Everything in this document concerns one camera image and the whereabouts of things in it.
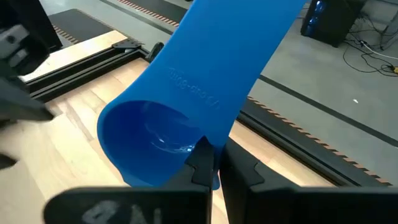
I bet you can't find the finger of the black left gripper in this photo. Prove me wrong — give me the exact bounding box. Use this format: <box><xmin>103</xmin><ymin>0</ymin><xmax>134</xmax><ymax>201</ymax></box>
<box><xmin>0</xmin><ymin>154</ymin><xmax>18</xmax><ymax>170</ymax></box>
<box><xmin>0</xmin><ymin>77</ymin><xmax>54</xmax><ymax>122</ymax></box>

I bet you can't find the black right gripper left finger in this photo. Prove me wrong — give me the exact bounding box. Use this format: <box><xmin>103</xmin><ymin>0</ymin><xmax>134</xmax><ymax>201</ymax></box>
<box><xmin>43</xmin><ymin>136</ymin><xmax>215</xmax><ymax>224</ymax></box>

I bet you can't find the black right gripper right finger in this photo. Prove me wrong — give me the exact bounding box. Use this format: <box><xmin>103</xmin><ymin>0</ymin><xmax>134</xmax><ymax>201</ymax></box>
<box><xmin>219</xmin><ymin>139</ymin><xmax>398</xmax><ymax>224</ymax></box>

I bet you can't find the blue measuring cup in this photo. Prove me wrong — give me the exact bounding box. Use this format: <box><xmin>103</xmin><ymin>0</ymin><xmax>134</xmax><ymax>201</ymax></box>
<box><xmin>96</xmin><ymin>0</ymin><xmax>307</xmax><ymax>190</ymax></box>

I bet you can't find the black hazard-striped floor mat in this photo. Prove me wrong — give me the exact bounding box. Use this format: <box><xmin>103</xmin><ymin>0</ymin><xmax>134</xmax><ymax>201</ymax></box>
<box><xmin>236</xmin><ymin>96</ymin><xmax>393</xmax><ymax>187</ymax></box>
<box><xmin>116</xmin><ymin>0</ymin><xmax>189</xmax><ymax>27</ymax></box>
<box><xmin>48</xmin><ymin>8</ymin><xmax>114</xmax><ymax>46</ymax></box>

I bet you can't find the black computer tower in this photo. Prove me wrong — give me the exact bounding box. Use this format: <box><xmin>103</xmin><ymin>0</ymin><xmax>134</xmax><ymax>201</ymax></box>
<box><xmin>300</xmin><ymin>0</ymin><xmax>366</xmax><ymax>48</ymax></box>

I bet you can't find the black table frame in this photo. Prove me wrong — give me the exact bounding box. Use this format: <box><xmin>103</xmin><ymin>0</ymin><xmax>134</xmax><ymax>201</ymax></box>
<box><xmin>20</xmin><ymin>39</ymin><xmax>392</xmax><ymax>187</ymax></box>

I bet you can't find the black frame clamp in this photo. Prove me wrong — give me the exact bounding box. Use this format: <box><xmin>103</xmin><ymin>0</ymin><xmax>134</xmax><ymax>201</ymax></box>
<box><xmin>145</xmin><ymin>41</ymin><xmax>165</xmax><ymax>63</ymax></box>

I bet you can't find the black floor cable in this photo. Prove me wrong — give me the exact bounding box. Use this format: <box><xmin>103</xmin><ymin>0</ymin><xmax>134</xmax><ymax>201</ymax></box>
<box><xmin>341</xmin><ymin>18</ymin><xmax>398</xmax><ymax>77</ymax></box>

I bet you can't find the white cable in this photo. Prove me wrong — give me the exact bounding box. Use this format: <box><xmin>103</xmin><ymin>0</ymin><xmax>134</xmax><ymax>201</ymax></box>
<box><xmin>360</xmin><ymin>40</ymin><xmax>398</xmax><ymax>62</ymax></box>

